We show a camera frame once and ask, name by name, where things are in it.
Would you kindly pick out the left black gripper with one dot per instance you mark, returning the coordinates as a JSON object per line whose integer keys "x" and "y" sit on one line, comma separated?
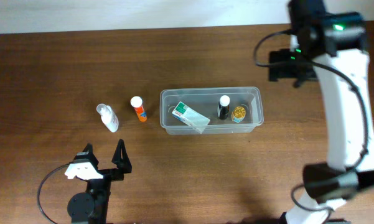
{"x": 122, "y": 164}

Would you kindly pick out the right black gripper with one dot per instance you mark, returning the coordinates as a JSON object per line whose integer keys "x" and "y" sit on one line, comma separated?
{"x": 285, "y": 72}

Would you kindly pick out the small jar gold lid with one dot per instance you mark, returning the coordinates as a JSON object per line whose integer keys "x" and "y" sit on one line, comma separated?
{"x": 238, "y": 114}

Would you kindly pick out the dark bottle white cap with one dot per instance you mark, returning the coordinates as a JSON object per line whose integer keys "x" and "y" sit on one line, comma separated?
{"x": 223, "y": 107}

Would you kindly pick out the white green medicine box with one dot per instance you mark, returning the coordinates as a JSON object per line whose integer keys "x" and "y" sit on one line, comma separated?
{"x": 190, "y": 117}

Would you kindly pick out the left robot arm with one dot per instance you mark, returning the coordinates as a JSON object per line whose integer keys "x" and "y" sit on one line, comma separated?
{"x": 91, "y": 206}

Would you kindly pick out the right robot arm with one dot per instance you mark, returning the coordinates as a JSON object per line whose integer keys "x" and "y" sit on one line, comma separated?
{"x": 336, "y": 47}

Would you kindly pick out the clear plastic container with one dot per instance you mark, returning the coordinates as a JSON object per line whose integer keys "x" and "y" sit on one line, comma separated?
{"x": 205, "y": 102}

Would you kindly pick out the white spray bottle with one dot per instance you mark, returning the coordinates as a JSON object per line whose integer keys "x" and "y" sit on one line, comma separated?
{"x": 108, "y": 117}

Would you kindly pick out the orange tube white cap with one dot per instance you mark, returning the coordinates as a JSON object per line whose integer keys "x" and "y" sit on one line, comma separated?
{"x": 137, "y": 104}

